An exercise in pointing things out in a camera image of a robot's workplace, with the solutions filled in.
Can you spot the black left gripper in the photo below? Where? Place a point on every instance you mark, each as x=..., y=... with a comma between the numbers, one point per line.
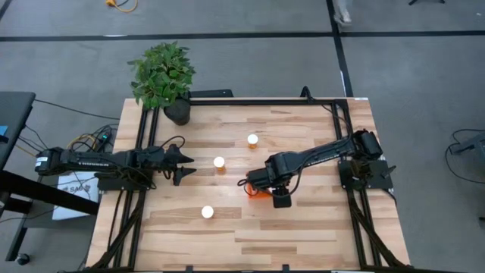
x=163, y=163

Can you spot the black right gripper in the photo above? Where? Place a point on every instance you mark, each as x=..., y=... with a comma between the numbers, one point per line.
x=282, y=199

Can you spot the orange plastic basket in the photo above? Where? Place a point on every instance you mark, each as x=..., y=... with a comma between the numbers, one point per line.
x=259, y=195

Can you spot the amber pill bottle white cap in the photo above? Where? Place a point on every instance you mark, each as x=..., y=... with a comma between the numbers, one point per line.
x=219, y=162
x=207, y=212
x=252, y=139

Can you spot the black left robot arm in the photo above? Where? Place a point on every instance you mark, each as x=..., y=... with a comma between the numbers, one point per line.
x=94, y=163

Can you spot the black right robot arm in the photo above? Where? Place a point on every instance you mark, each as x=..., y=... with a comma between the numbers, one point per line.
x=314, y=157

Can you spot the black table clamp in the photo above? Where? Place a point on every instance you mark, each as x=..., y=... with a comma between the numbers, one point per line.
x=189, y=269
x=286, y=268

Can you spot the black power strip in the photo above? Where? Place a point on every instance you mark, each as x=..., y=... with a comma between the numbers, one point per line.
x=104, y=138

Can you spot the green potted plant black pot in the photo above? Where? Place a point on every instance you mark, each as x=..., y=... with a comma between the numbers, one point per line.
x=163, y=76

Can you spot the white printed sheet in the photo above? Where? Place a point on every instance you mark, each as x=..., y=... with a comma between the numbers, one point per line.
x=72, y=204

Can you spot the black desk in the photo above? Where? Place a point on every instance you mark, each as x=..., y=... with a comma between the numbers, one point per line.
x=15, y=113

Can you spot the blue object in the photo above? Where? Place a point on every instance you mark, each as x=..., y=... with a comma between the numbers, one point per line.
x=3, y=130

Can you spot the person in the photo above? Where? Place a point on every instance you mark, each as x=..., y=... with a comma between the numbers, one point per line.
x=343, y=15

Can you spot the black chair base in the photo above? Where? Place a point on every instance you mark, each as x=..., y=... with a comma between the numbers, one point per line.
x=417, y=1

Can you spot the black aluminium table frame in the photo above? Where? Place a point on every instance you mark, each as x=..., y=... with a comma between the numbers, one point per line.
x=265, y=102

